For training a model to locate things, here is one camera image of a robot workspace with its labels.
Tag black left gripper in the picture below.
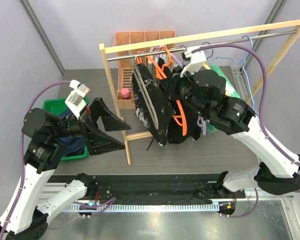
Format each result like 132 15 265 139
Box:
51 96 132 153

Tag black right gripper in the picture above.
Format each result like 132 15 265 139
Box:
161 64 209 118

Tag orange plastic hanger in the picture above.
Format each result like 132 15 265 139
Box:
136 46 188 137

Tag blue denim trousers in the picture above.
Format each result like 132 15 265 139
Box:
54 111 87 157

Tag black white-speckled trousers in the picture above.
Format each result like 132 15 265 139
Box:
131 63 175 146

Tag grey plastic hanger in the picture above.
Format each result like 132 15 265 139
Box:
131 55 159 129

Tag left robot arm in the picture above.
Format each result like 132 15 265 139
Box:
0 97 130 240

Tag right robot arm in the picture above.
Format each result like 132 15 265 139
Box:
168 67 300 198

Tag yellow plastic hanger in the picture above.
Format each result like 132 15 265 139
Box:
203 63 211 70

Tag lilac plastic hanger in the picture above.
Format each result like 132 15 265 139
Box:
134 47 211 137

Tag plain black garment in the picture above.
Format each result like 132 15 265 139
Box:
158 58 202 145

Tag orange desk organiser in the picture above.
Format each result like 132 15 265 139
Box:
114 30 178 111

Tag pink capped bottle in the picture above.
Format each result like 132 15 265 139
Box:
121 87 131 100

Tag green white garment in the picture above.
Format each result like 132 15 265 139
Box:
206 64 241 134

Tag green plastic tray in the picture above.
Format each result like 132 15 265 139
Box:
42 98 89 162

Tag metal rack rod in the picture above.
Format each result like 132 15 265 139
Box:
106 29 298 62

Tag wooden clothes rack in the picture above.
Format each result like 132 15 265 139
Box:
98 13 300 166

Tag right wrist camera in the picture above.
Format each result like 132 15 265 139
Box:
180 46 207 77

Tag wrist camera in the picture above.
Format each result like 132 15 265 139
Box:
180 46 207 77
65 79 90 119

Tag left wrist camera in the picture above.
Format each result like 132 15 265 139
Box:
65 79 90 119

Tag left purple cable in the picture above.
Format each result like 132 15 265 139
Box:
0 79 117 240

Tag purple cable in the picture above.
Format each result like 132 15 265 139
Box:
0 79 117 240
191 43 300 218

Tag blue wire hanger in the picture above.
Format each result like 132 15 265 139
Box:
206 35 255 108

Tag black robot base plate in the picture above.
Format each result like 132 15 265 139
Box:
49 172 246 205

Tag white slotted cable duct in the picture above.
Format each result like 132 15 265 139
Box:
63 202 220 214

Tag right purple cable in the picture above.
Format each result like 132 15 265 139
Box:
191 43 300 218

